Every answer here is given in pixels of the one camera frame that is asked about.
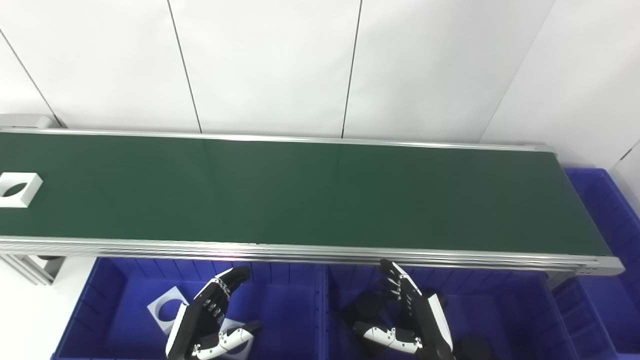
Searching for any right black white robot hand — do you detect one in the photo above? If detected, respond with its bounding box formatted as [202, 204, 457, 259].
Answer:
[351, 258, 456, 360]

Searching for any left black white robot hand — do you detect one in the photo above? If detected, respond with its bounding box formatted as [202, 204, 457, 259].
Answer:
[165, 266, 264, 360]

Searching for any white square part round hole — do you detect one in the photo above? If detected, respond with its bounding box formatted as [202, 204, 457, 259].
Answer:
[0, 172, 44, 208]
[147, 286, 190, 335]
[217, 318, 254, 357]

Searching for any black cylinder part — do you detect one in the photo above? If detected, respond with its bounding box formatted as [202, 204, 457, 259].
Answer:
[452, 334, 493, 360]
[342, 291, 383, 331]

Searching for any blue bin with black parts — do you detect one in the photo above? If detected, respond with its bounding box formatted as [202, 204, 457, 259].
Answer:
[320, 265, 581, 360]

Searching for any blue bin with white parts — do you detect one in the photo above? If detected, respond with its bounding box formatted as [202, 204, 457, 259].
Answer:
[50, 257, 328, 360]

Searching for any green conveyor belt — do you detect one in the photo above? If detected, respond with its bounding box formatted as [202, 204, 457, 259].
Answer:
[0, 128, 626, 277]
[0, 132, 613, 257]

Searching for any aluminium conveyor leg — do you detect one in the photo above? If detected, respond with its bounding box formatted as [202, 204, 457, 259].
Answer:
[0, 254, 66, 286]

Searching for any empty blue bin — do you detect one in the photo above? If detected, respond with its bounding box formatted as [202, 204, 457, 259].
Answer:
[552, 167, 640, 356]

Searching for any grey conveyor end housing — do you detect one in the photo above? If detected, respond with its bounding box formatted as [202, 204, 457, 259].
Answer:
[0, 114, 63, 130]

